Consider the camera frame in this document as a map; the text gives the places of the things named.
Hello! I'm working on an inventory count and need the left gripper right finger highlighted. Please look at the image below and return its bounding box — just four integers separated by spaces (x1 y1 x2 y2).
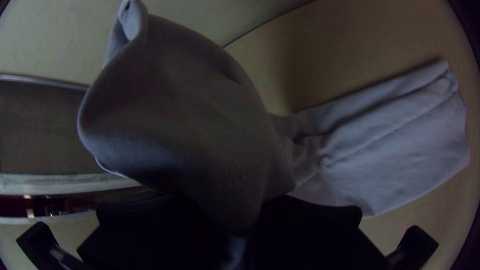
243 194 391 270

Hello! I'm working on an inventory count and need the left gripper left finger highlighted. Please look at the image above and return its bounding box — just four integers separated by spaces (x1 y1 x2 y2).
76 193 230 270

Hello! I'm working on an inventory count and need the light grey t-shirt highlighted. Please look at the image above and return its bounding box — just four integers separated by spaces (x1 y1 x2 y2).
76 0 472 270

